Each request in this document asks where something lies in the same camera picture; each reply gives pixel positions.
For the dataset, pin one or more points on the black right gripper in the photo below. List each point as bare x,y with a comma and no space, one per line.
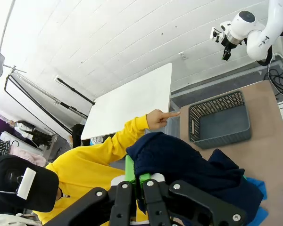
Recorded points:
230,41

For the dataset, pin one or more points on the navy blue garment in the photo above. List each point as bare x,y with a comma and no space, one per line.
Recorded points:
179,155

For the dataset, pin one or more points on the black tripod pole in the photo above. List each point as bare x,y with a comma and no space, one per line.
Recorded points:
75,90

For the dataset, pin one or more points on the grey woven plastic basket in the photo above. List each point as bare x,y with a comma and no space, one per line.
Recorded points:
221,122

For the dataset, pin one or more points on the blue t-shirt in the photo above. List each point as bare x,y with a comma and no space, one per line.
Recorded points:
258,186

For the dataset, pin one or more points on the black light stand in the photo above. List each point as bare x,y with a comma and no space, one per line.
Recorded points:
37,94

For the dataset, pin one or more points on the person in yellow hoodie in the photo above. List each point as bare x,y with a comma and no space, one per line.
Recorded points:
85,164

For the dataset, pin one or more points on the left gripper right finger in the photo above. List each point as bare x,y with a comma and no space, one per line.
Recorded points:
191,204

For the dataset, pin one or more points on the black cap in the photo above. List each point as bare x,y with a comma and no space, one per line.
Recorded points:
37,188

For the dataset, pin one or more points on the person's left hand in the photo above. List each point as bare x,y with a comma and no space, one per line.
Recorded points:
159,120

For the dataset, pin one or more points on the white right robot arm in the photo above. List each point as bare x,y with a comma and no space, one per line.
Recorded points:
259,40

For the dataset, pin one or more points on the mannequin with black white jacket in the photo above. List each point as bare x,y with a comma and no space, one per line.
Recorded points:
30,131

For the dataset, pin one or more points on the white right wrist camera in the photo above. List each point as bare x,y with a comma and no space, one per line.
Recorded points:
213,34

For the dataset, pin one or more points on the person's left forearm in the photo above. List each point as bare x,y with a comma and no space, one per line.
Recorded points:
129,134

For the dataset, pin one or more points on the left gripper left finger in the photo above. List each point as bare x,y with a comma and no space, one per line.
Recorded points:
103,207

